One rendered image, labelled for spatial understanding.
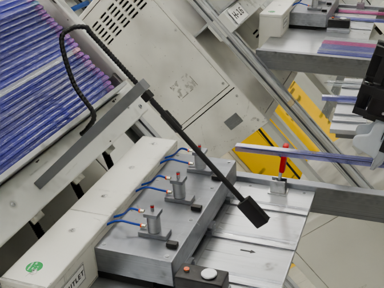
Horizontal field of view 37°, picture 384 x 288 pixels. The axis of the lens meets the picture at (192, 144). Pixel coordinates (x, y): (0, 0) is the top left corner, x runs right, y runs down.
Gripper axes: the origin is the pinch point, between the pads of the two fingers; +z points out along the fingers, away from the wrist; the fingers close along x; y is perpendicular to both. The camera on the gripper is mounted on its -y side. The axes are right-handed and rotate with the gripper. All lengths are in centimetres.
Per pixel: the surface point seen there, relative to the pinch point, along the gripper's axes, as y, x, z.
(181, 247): 24.8, 23.7, 13.3
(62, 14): 68, -9, -4
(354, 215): -0.5, -8.1, 17.2
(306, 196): 9.4, -6.0, 15.4
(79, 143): 43, 25, 0
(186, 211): 27.6, 14.1, 13.9
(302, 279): -4, -172, 176
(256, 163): 52, -273, 175
